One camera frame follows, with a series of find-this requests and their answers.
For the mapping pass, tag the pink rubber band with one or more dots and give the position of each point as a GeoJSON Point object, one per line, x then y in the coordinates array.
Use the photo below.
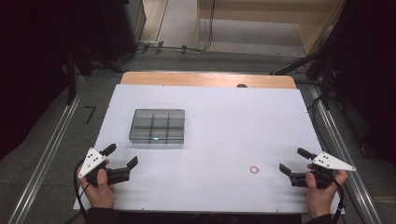
{"type": "Point", "coordinates": [250, 169]}

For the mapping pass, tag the black curtain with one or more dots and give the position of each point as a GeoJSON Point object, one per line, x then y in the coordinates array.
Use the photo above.
{"type": "Point", "coordinates": [370, 62]}
{"type": "Point", "coordinates": [28, 62]}

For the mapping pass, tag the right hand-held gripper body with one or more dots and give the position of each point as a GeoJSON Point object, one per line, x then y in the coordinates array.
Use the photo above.
{"type": "Point", "coordinates": [330, 161]}

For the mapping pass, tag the person's left hand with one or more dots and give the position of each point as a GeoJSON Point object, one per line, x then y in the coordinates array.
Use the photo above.
{"type": "Point", "coordinates": [101, 194]}

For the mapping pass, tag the white table sheet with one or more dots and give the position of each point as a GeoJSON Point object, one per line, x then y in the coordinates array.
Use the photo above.
{"type": "Point", "coordinates": [218, 109]}

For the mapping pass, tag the dark cabinet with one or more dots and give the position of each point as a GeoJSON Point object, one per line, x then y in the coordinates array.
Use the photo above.
{"type": "Point", "coordinates": [124, 25]}

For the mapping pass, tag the clear plastic compartment box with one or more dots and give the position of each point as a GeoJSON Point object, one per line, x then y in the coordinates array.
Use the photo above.
{"type": "Point", "coordinates": [155, 124]}

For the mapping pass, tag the person's right hand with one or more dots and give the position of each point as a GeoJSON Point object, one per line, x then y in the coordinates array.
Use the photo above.
{"type": "Point", "coordinates": [320, 200]}

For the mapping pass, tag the dark round table grommet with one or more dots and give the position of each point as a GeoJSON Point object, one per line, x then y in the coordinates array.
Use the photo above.
{"type": "Point", "coordinates": [242, 85]}

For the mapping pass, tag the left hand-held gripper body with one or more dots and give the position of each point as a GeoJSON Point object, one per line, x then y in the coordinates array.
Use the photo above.
{"type": "Point", "coordinates": [93, 160]}

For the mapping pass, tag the black angled floor tape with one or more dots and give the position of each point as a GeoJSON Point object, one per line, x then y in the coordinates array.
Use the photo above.
{"type": "Point", "coordinates": [91, 113]}

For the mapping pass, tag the black metal stand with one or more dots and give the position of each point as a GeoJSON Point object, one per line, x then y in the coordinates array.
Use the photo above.
{"type": "Point", "coordinates": [326, 81]}
{"type": "Point", "coordinates": [71, 81]}

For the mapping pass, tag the metal floor rail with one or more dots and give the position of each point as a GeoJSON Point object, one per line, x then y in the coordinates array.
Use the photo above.
{"type": "Point", "coordinates": [46, 155]}
{"type": "Point", "coordinates": [351, 177]}

